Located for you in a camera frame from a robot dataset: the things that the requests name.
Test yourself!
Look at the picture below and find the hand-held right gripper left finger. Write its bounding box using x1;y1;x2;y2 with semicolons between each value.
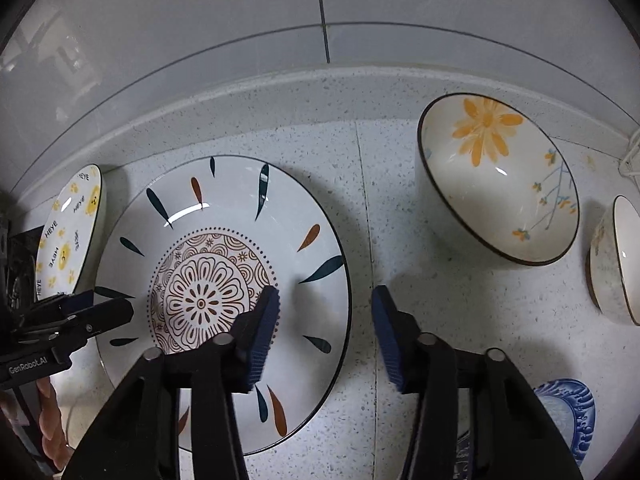
60;286;281;480

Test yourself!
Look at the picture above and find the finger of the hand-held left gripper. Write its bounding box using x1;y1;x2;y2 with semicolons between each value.
60;298;135;337
34;289;96;317

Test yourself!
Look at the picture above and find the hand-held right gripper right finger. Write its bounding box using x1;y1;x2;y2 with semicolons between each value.
371;285;586;480

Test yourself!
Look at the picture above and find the yellow bear print plate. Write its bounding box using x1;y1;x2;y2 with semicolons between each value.
35;163;107;297

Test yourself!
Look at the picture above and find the large leaf-patterned plate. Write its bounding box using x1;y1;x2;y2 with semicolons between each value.
92;156;353;457

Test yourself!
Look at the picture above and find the orange flower bowl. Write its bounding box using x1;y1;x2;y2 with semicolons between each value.
415;94;581;267

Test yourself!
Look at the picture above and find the blue wave-patterned plate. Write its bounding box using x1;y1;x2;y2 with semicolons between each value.
452;378;597;480

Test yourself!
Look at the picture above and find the small speckled bowl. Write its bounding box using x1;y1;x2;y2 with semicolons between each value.
586;195;640;326

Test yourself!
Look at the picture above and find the person's left hand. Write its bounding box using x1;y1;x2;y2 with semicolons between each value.
34;374;76;473

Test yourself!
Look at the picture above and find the white cable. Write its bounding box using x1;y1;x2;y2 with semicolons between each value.
619;127;640;179

